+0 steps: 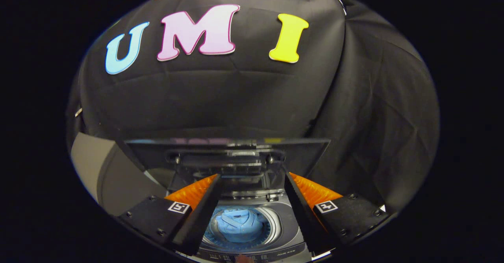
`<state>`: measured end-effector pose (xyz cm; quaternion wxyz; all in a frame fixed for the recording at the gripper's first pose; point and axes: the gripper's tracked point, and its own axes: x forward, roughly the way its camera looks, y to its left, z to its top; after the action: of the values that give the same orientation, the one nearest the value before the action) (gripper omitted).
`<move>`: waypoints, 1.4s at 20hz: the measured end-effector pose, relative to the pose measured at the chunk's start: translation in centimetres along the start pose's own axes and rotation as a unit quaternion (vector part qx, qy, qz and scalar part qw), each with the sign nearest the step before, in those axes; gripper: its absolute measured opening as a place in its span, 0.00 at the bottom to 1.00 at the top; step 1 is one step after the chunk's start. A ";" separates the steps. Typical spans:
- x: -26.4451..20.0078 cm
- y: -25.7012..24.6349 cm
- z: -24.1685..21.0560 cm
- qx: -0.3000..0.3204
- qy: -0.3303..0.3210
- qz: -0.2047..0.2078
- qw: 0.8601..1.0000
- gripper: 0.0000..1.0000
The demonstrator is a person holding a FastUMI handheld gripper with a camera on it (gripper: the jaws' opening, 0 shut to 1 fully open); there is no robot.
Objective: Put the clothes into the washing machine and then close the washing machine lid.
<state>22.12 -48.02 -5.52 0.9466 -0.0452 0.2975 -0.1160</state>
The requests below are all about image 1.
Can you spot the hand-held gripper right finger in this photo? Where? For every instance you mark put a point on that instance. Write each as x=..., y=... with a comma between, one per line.
x=303, y=215

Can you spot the black backdrop cloth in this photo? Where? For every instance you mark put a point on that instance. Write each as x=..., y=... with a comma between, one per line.
x=236, y=97

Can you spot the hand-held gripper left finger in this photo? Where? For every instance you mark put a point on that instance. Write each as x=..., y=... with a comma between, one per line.
x=202, y=219

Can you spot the grey washing machine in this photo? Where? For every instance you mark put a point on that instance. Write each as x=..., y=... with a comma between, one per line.
x=283, y=219

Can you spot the light blue polo shirt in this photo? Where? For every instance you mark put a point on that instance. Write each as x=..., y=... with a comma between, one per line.
x=240, y=225

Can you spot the small silver clip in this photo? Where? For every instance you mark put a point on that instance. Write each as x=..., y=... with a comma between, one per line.
x=78, y=111

